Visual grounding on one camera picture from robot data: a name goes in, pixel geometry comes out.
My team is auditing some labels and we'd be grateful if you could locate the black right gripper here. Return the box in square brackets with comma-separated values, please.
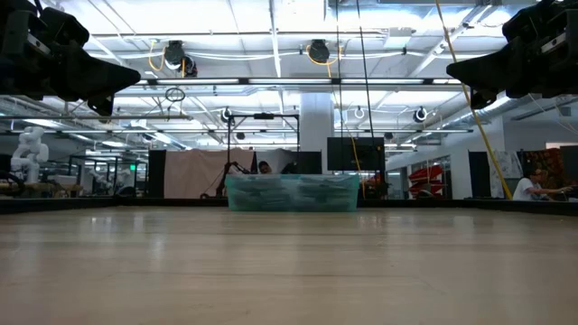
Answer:
[446, 0, 578, 111]

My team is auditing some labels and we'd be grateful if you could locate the silver ventilation duct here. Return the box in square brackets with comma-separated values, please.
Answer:
[444, 94, 578, 132]

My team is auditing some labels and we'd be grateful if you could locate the black rig frame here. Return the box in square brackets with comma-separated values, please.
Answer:
[227, 112, 301, 199]

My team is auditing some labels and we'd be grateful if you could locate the beige curtain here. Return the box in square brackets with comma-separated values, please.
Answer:
[163, 147, 256, 199]

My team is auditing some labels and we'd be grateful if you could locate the teal translucent plastic basket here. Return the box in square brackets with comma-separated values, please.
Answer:
[224, 173, 361, 213]

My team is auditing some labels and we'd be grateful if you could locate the black hanging cable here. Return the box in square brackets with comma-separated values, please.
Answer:
[355, 0, 377, 175]

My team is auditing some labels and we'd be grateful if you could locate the wooden background table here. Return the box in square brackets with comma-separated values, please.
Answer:
[0, 181, 85, 199]

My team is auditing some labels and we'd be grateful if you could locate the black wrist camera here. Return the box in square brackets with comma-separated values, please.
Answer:
[40, 5, 90, 46]
[501, 3, 551, 44]

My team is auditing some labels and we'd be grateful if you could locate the yellow hanging cable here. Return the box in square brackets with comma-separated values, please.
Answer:
[434, 0, 515, 200]

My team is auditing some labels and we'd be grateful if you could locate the black monitor screen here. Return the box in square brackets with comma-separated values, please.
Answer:
[327, 136, 387, 172]

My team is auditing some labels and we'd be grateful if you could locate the white humanoid robot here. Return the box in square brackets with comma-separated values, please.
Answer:
[8, 125, 51, 184]

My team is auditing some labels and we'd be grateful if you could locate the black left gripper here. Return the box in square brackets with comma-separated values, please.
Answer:
[0, 0, 142, 116]

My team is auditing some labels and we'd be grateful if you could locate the black aluminium table frame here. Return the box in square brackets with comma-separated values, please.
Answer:
[0, 197, 578, 216]

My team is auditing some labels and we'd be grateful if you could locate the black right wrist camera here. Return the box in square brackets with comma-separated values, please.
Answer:
[501, 3, 551, 44]

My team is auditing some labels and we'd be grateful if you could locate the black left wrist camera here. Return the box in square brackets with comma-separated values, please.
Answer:
[40, 5, 90, 46]

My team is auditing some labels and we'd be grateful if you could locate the red patterned cloth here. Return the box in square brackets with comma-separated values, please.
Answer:
[523, 147, 565, 193]

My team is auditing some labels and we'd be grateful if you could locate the white square pillar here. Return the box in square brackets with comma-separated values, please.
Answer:
[300, 92, 335, 175]

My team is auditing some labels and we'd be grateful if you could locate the black partition panel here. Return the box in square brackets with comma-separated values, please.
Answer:
[147, 149, 167, 199]
[468, 151, 492, 199]

